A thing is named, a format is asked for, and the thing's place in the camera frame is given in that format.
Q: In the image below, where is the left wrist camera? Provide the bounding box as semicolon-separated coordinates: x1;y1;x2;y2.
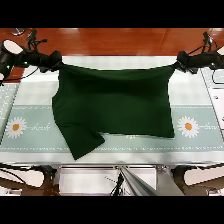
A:
26;29;49;52

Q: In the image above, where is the silver frame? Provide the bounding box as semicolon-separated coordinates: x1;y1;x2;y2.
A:
0;161;224;197

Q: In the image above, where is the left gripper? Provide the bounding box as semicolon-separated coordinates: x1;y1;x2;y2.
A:
39;49;65;73

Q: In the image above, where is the black cable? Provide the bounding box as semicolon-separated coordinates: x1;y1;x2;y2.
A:
105;171;126;197

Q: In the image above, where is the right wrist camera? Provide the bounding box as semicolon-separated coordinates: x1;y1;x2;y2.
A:
201;31;218;55

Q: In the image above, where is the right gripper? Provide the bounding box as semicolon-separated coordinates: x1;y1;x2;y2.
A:
175;50;202;75

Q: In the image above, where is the dark green T-shirt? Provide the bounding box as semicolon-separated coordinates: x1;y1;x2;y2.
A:
51;62;177;161

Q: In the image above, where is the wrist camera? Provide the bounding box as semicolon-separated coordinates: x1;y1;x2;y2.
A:
201;31;218;55
26;29;49;52

